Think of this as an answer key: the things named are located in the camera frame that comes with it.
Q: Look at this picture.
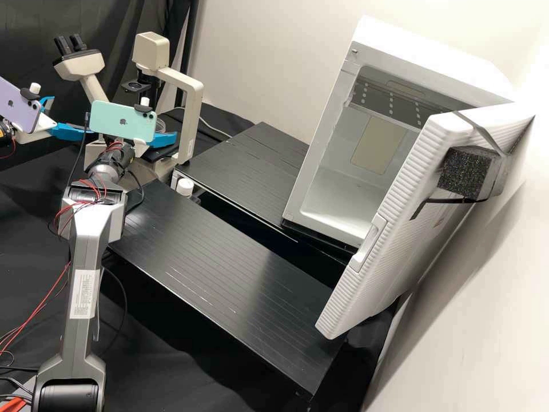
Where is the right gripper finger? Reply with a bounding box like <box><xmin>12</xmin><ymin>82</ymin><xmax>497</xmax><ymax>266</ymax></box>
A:
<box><xmin>147</xmin><ymin>130</ymin><xmax>178</xmax><ymax>149</ymax></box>

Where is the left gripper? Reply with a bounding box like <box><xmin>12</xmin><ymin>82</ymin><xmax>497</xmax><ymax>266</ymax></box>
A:
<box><xmin>16</xmin><ymin>96</ymin><xmax>98</xmax><ymax>145</ymax></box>

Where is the cream microscope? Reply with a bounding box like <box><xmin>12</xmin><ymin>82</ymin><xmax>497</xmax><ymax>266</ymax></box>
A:
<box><xmin>53</xmin><ymin>32</ymin><xmax>205</xmax><ymax>184</ymax></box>

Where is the black platform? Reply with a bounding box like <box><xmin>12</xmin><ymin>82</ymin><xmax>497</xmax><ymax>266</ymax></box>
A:
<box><xmin>106</xmin><ymin>181</ymin><xmax>347</xmax><ymax>402</ymax></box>
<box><xmin>171</xmin><ymin>121</ymin><xmax>359</xmax><ymax>263</ymax></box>

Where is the white incubator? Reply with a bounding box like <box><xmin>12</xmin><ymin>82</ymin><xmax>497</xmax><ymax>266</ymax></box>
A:
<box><xmin>281</xmin><ymin>15</ymin><xmax>515</xmax><ymax>251</ymax></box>

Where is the incubator door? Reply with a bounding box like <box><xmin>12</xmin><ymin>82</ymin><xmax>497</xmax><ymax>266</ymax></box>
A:
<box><xmin>315</xmin><ymin>100</ymin><xmax>538</xmax><ymax>340</ymax></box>

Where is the black cable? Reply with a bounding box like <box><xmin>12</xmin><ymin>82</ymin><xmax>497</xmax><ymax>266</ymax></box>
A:
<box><xmin>76</xmin><ymin>111</ymin><xmax>90</xmax><ymax>173</ymax></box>

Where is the left wrist camera phone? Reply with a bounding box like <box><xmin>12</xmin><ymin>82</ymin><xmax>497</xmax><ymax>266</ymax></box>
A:
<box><xmin>0</xmin><ymin>77</ymin><xmax>43</xmax><ymax>135</ymax></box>

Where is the wrist camera phone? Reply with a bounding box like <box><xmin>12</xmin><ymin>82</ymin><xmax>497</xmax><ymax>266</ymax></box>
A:
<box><xmin>87</xmin><ymin>97</ymin><xmax>158</xmax><ymax>160</ymax></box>
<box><xmin>0</xmin><ymin>77</ymin><xmax>43</xmax><ymax>135</ymax></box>

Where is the white cable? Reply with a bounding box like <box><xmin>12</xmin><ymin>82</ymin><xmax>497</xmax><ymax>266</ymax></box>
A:
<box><xmin>200</xmin><ymin>118</ymin><xmax>234</xmax><ymax>140</ymax></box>

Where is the right wrist camera phone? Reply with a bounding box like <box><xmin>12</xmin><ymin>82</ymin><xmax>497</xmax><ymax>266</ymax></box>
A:
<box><xmin>87</xmin><ymin>97</ymin><xmax>158</xmax><ymax>160</ymax></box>

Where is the red wire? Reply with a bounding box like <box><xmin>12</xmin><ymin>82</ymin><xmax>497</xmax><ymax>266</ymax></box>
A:
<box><xmin>0</xmin><ymin>257</ymin><xmax>72</xmax><ymax>358</ymax></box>

